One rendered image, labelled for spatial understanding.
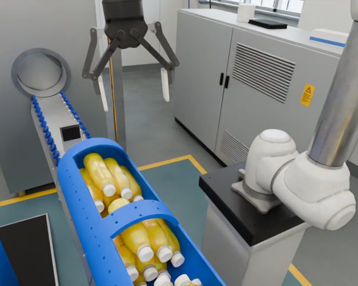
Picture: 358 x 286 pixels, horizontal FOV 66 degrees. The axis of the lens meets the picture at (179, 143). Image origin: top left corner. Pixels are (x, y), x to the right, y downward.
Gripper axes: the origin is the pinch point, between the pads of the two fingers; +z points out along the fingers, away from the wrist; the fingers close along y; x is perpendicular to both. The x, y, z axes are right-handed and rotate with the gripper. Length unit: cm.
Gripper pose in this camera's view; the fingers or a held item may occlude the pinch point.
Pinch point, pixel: (136, 99)
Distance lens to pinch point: 62.3
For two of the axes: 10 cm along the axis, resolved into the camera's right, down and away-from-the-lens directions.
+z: 0.6, 8.8, 4.8
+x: -2.8, -4.5, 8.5
